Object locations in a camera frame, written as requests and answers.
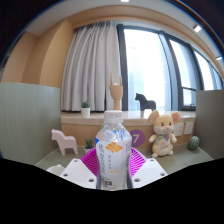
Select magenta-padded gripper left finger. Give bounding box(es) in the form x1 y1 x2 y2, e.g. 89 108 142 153
59 147 100 190

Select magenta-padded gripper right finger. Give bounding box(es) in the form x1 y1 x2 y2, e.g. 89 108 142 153
129 147 168 190

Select clear plastic water bottle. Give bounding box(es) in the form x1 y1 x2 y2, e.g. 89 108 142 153
94 109 133 191

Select small potted green plant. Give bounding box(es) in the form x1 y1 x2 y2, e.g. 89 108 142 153
83 137 97 154

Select round purple number sign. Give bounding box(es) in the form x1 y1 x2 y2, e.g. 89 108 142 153
129 129 147 150

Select beige mouse plush toy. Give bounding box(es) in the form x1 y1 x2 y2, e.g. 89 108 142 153
147 109 182 159

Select pink horse figurine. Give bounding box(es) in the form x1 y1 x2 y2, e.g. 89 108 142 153
50 128 79 157

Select potted plant in white pot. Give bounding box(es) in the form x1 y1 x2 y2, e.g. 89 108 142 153
80 100 92 118

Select round green cactus decoration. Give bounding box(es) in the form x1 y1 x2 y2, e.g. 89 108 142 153
187 135 201 152

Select black horse figurine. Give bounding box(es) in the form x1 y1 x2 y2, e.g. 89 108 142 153
134 92 157 112

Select wooden hand model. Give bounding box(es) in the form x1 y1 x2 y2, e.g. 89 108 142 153
107 73 124 112

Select grey pleated curtain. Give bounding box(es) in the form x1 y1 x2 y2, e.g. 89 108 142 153
60 21 123 113

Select ceiling lights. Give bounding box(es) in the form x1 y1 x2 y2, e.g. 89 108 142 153
120 0 223 61

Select white wall socket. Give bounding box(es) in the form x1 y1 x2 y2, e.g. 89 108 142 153
183 121 195 136
173 122 185 137

